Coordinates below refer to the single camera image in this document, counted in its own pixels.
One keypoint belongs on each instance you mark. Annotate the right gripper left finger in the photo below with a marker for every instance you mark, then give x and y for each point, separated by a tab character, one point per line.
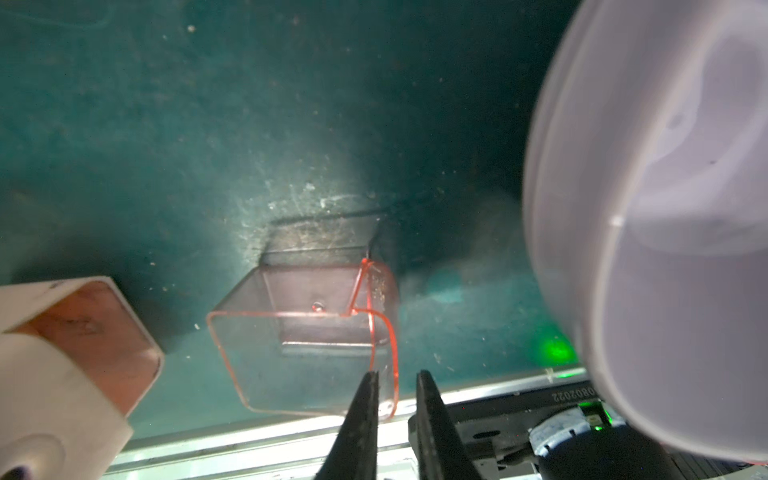
353	455

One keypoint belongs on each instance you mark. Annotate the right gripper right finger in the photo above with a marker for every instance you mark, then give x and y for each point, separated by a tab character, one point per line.
439	449

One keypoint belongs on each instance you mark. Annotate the clear dark red tray front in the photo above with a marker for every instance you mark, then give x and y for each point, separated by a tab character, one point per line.
317	312

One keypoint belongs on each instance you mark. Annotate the pink sharpener front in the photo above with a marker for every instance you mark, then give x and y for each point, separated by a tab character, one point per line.
75	362

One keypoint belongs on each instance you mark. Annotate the purple bowl right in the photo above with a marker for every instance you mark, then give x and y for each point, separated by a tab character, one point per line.
645	214

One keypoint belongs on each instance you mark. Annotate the dark green table mat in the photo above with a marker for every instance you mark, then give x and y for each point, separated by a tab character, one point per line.
160	142

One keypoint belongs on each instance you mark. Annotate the aluminium front rail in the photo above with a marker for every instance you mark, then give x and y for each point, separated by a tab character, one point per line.
296	449

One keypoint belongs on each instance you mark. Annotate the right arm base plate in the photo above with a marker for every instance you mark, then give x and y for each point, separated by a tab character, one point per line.
495	430

